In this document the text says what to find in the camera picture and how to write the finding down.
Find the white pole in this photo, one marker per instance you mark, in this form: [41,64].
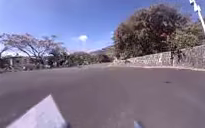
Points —
[203,25]

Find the robot's own part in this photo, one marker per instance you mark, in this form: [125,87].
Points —
[137,124]

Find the large bushy tree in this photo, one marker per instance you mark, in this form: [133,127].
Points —
[150,30]

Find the stone wall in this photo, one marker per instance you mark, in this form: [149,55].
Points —
[190,56]

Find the row of trees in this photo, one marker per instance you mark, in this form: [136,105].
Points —
[36,53]

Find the grey asphalt road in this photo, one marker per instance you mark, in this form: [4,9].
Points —
[123,93]

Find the distant hill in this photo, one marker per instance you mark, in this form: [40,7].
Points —
[101,50]

